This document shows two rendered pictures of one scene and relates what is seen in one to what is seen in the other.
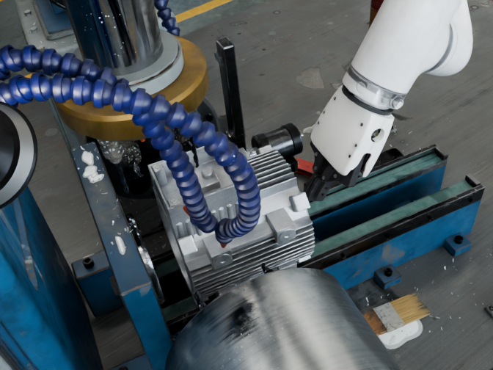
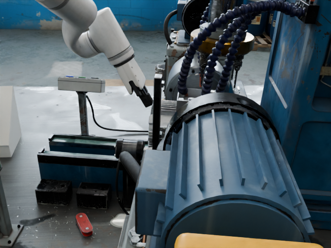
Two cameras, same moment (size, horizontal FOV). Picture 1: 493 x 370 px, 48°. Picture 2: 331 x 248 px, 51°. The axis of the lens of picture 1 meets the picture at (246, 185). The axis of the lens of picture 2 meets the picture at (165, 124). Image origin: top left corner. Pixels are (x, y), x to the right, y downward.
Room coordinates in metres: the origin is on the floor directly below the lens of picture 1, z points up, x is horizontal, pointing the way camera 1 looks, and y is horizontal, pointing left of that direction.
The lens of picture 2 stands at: (1.53, 0.36, 1.58)
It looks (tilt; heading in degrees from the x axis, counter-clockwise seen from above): 28 degrees down; 202
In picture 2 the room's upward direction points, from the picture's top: 3 degrees clockwise
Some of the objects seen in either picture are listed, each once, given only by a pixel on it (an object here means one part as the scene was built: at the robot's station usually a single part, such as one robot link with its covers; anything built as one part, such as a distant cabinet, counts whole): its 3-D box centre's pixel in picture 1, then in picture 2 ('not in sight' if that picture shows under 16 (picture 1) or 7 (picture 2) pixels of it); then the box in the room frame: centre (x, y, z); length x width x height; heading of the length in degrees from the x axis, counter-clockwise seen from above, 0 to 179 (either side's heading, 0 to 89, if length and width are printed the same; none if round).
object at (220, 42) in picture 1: (234, 110); (156, 118); (0.74, 0.00, 1.12); 0.04 x 0.03 x 0.26; 110
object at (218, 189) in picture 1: (201, 189); (196, 105); (0.58, 0.07, 1.11); 0.12 x 0.11 x 0.07; 108
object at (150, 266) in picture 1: (145, 258); not in sight; (0.54, 0.17, 1.02); 0.15 x 0.02 x 0.15; 20
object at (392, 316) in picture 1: (373, 323); not in sight; (0.50, -0.19, 0.80); 0.21 x 0.05 x 0.01; 107
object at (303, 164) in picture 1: (307, 169); (84, 224); (0.91, -0.14, 0.81); 0.09 x 0.03 x 0.02; 54
